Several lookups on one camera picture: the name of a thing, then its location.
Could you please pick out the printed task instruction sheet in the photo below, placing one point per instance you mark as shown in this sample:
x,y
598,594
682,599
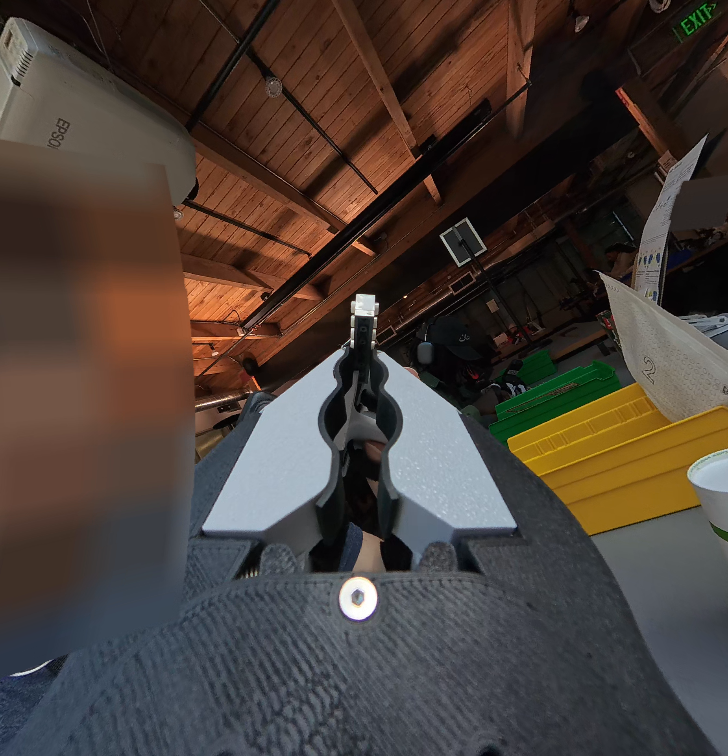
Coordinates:
x,y
665,218

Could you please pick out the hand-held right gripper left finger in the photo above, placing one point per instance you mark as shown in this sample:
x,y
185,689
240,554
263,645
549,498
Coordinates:
x,y
269,460

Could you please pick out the yellow plastic bin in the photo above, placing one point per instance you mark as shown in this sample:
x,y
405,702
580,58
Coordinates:
x,y
606,472

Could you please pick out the silver ventilation duct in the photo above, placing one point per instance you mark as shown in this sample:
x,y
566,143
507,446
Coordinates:
x,y
219,401

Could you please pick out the white ceiling projector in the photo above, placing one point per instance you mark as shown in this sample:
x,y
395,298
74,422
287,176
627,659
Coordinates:
x,y
75,100

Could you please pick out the white laptop stand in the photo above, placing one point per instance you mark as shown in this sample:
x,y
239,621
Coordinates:
x,y
703,323

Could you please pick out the person's left hand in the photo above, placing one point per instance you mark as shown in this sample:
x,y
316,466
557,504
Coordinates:
x,y
376,452

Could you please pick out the white panel on stand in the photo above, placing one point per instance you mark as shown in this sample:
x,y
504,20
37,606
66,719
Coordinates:
x,y
463,241

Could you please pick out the white and grey lego assembly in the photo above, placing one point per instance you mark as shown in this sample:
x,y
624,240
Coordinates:
x,y
364,331

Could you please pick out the white paper cup green band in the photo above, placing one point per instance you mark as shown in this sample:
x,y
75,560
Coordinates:
x,y
724,508

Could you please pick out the round ceiling smoke detector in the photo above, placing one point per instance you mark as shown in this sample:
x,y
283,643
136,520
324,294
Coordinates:
x,y
273,87

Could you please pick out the green exit sign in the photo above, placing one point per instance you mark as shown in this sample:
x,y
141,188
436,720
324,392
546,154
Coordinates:
x,y
697,20

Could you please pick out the person's left forearm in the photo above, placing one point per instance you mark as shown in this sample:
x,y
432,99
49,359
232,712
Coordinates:
x,y
370,552

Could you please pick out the long green plastic bin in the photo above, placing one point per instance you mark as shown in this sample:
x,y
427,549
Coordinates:
x,y
553,401

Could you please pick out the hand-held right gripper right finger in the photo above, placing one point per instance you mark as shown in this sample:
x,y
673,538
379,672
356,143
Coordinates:
x,y
446,466

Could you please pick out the white numbered paper bag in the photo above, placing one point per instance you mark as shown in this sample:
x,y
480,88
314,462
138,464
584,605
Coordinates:
x,y
665,354

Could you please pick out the small green plastic bin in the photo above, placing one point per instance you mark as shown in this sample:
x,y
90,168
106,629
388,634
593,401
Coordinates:
x,y
538,363

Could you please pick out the black ceiling duct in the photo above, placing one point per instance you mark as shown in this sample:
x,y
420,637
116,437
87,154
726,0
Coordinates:
x,y
370,215

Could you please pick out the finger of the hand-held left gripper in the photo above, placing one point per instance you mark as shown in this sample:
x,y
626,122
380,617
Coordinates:
x,y
355,425

